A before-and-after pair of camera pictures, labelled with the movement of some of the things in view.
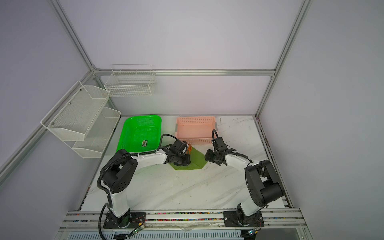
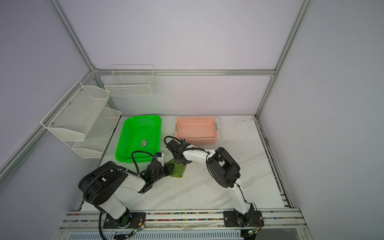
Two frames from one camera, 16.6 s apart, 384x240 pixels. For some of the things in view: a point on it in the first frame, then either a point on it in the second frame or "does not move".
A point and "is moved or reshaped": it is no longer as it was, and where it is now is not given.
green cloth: [197, 161] is moved or reshaped
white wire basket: [129, 80] does not move
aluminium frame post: [299, 19] does not move
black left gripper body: [182, 160] to [165, 171]
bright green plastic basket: [140, 134] does not move
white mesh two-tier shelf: [81, 120] does not move
